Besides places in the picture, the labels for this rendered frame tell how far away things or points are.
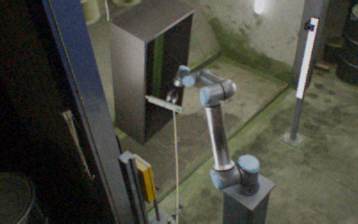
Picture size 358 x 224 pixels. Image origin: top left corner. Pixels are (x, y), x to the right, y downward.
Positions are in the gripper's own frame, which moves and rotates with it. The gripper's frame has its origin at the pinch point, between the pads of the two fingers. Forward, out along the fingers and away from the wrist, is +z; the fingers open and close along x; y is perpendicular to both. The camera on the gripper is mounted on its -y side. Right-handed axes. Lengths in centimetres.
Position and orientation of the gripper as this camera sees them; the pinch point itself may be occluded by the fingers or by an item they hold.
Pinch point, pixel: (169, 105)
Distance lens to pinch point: 305.5
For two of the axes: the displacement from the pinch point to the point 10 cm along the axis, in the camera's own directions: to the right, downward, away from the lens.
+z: -3.7, 8.3, 4.2
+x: -9.3, -3.7, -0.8
